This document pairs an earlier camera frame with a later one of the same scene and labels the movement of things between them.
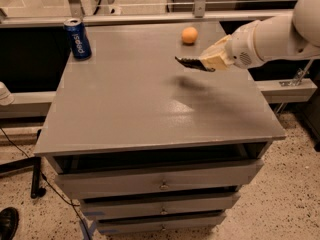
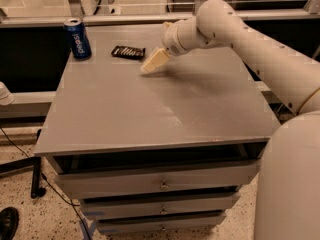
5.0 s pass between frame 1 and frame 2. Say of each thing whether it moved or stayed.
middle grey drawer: stayed
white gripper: moved
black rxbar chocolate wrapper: moved
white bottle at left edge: stayed
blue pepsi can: stayed
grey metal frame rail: stayed
